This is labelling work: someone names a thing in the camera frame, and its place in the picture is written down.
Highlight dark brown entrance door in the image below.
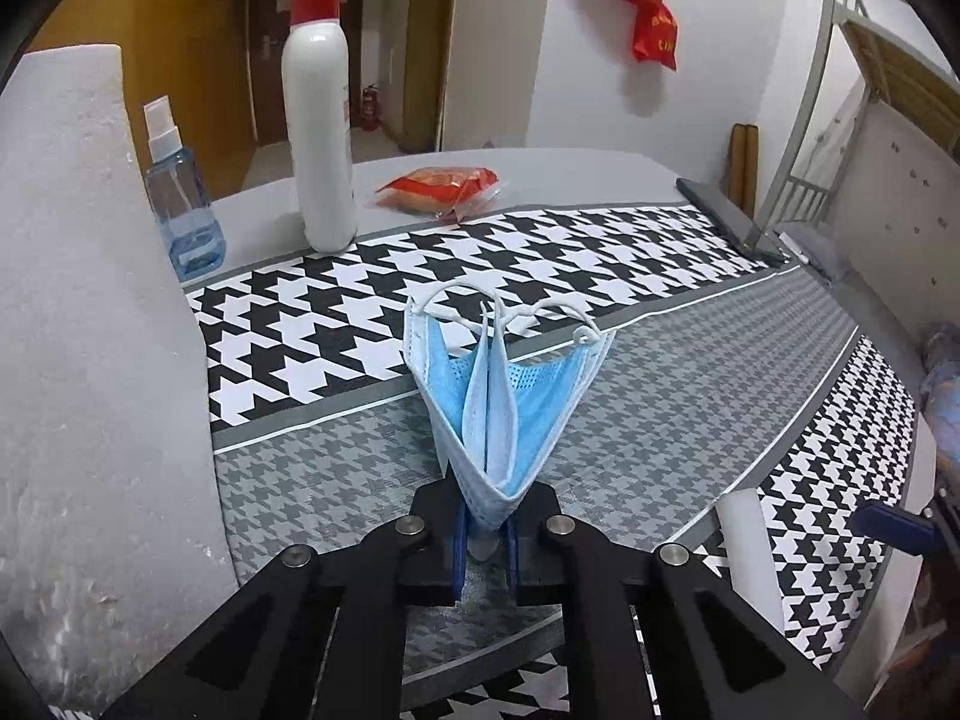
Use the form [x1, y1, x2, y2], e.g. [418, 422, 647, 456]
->
[247, 0, 363, 146]

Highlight black smartphone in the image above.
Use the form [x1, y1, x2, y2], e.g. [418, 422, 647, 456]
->
[675, 177, 789, 266]

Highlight white foam tube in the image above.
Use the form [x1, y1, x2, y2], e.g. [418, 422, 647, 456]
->
[716, 488, 786, 634]

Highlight blue surgical face masks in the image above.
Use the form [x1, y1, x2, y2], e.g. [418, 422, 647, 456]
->
[402, 278, 615, 562]

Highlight wooden boards against wall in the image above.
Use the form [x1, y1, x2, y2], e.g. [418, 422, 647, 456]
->
[726, 124, 760, 218]

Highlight houndstooth table runner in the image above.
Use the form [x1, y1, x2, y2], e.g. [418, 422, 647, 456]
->
[25, 205, 918, 718]

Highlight red fire extinguisher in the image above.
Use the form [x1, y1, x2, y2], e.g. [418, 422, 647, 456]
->
[359, 85, 381, 132]

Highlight red snack packet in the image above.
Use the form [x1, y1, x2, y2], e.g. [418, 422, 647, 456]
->
[371, 166, 506, 221]

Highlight white red pump bottle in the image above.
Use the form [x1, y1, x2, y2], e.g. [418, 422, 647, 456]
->
[281, 0, 358, 255]

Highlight wooden wardrobe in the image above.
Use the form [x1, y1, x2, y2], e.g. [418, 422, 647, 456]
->
[31, 0, 256, 199]

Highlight white styrofoam box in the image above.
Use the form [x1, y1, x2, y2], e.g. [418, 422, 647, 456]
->
[2, 44, 236, 713]

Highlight metal bunk bed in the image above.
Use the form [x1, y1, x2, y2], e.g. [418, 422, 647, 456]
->
[753, 0, 960, 361]

